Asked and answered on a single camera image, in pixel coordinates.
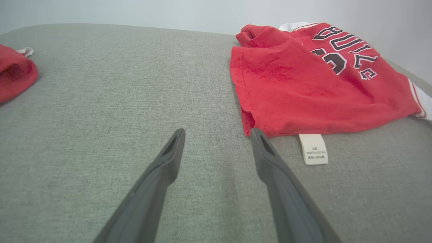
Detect red white printed jersey shirt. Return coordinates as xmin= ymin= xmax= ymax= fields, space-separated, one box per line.
xmin=230 ymin=22 xmax=432 ymax=166

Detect red shorts with white stripes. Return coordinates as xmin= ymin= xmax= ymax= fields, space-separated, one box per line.
xmin=0 ymin=44 xmax=38 ymax=104

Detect grey fabric sofa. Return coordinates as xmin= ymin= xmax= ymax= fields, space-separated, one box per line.
xmin=0 ymin=23 xmax=432 ymax=243

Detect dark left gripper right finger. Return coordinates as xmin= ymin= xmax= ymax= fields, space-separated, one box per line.
xmin=250 ymin=128 xmax=342 ymax=243

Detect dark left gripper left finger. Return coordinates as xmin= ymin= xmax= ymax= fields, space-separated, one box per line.
xmin=93 ymin=128 xmax=186 ymax=243

